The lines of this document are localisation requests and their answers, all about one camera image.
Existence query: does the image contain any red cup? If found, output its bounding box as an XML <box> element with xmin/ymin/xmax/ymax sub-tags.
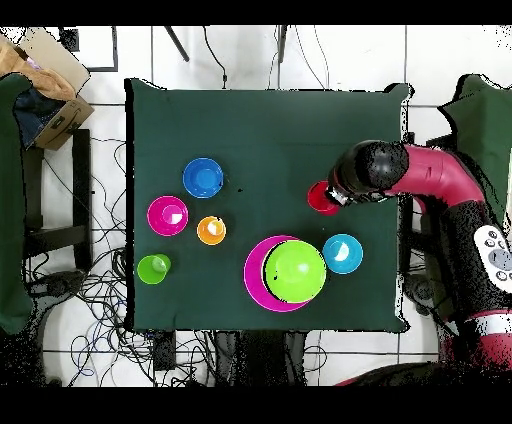
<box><xmin>306</xmin><ymin>180</ymin><xmax>342</xmax><ymax>218</ymax></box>

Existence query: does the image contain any large green bowl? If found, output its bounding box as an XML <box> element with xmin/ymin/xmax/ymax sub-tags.
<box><xmin>264</xmin><ymin>239</ymin><xmax>328</xmax><ymax>304</ymax></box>

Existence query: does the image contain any orange cup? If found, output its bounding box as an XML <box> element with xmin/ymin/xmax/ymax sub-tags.
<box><xmin>196</xmin><ymin>215</ymin><xmax>228</xmax><ymax>246</ymax></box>

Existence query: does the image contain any large pink bowl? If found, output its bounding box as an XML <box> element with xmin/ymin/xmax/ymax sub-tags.
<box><xmin>243</xmin><ymin>234</ymin><xmax>317</xmax><ymax>314</ymax></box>

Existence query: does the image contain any small blue bowl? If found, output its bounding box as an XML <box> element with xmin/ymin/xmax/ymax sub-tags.
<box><xmin>182</xmin><ymin>156</ymin><xmax>225</xmax><ymax>200</ymax></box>

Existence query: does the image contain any dark green tablecloth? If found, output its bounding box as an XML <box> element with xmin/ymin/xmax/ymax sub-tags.
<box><xmin>124</xmin><ymin>77</ymin><xmax>413</xmax><ymax>333</ymax></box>

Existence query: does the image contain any small magenta bowl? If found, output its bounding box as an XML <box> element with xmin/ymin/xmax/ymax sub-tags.
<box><xmin>146</xmin><ymin>194</ymin><xmax>190</xmax><ymax>238</ymax></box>

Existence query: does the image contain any small cyan bowl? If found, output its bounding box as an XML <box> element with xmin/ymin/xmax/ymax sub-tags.
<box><xmin>321</xmin><ymin>233</ymin><xmax>364</xmax><ymax>276</ymax></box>

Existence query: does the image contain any tall green cup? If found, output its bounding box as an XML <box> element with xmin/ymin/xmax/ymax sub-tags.
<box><xmin>136</xmin><ymin>253</ymin><xmax>172</xmax><ymax>286</ymax></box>

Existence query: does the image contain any black power strip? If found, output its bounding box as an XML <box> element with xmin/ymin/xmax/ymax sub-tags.
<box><xmin>153</xmin><ymin>330</ymin><xmax>178</xmax><ymax>372</ymax></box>

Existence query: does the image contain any black tripod leg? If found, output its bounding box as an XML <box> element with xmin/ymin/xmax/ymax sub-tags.
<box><xmin>276</xmin><ymin>25</ymin><xmax>289</xmax><ymax>64</ymax></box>
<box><xmin>163</xmin><ymin>25</ymin><xmax>191</xmax><ymax>63</ymax></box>

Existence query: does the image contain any grey chair base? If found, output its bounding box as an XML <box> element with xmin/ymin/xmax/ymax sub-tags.
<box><xmin>27</xmin><ymin>269</ymin><xmax>87</xmax><ymax>299</ymax></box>
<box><xmin>403</xmin><ymin>273</ymin><xmax>437</xmax><ymax>317</ymax></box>

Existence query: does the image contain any cardboard box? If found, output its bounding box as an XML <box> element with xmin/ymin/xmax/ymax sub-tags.
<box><xmin>0</xmin><ymin>26</ymin><xmax>96</xmax><ymax>152</ymax></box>

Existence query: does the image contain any green cloth covered table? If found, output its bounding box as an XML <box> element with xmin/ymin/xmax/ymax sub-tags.
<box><xmin>433</xmin><ymin>73</ymin><xmax>512</xmax><ymax>323</ymax></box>
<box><xmin>0</xmin><ymin>73</ymin><xmax>35</xmax><ymax>336</ymax></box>

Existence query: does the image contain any black floor cable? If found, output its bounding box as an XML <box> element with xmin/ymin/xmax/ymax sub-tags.
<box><xmin>201</xmin><ymin>25</ymin><xmax>229</xmax><ymax>90</ymax></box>

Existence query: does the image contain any black stool frame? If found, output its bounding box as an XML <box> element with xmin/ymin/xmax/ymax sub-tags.
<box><xmin>21</xmin><ymin>128</ymin><xmax>94</xmax><ymax>273</ymax></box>

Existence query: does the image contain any black floor frame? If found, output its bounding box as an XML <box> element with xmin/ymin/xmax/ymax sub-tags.
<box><xmin>59</xmin><ymin>25</ymin><xmax>120</xmax><ymax>73</ymax></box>

